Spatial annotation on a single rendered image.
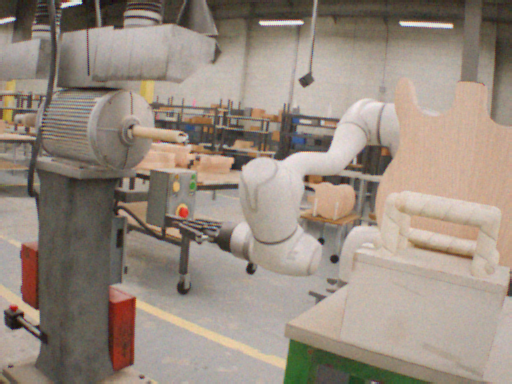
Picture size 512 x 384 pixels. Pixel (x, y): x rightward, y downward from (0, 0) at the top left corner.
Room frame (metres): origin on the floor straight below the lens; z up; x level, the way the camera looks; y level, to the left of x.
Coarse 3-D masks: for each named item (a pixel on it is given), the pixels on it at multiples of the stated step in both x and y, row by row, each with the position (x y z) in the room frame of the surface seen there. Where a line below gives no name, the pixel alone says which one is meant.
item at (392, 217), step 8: (384, 208) 0.75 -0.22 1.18; (392, 208) 0.73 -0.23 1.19; (384, 216) 0.74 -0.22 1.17; (392, 216) 0.73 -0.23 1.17; (400, 216) 0.74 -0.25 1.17; (384, 224) 0.74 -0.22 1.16; (392, 224) 0.73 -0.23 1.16; (384, 232) 0.74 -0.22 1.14; (392, 232) 0.73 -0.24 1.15; (384, 240) 0.74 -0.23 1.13; (392, 240) 0.73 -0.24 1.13; (384, 248) 0.73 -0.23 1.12; (392, 248) 0.73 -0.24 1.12; (384, 256) 0.73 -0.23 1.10; (392, 256) 0.73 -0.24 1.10
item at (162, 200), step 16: (160, 176) 1.53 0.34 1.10; (160, 192) 1.53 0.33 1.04; (176, 192) 1.55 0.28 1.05; (192, 192) 1.62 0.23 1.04; (160, 208) 1.53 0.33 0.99; (176, 208) 1.55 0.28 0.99; (192, 208) 1.63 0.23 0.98; (144, 224) 1.58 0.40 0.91; (160, 224) 1.52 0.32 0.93; (160, 240) 1.57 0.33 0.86
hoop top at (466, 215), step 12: (396, 204) 0.73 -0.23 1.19; (408, 204) 0.72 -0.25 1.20; (420, 204) 0.71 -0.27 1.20; (432, 204) 0.70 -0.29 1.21; (444, 204) 0.69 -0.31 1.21; (456, 204) 0.69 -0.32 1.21; (420, 216) 0.72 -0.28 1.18; (432, 216) 0.70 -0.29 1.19; (444, 216) 0.69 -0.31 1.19; (456, 216) 0.67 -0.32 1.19; (468, 216) 0.66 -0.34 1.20; (480, 216) 0.65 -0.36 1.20; (492, 216) 0.65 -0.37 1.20
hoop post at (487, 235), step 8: (488, 224) 0.65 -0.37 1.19; (496, 224) 0.64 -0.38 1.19; (480, 232) 0.66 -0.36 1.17; (488, 232) 0.64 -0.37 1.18; (496, 232) 0.64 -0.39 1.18; (480, 240) 0.65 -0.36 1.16; (488, 240) 0.64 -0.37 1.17; (480, 248) 0.65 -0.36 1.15; (488, 248) 0.64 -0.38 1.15; (480, 256) 0.65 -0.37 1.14; (488, 256) 0.64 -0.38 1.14; (472, 264) 0.66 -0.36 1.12; (480, 264) 0.65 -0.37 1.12; (472, 272) 0.66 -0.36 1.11; (480, 272) 0.64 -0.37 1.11
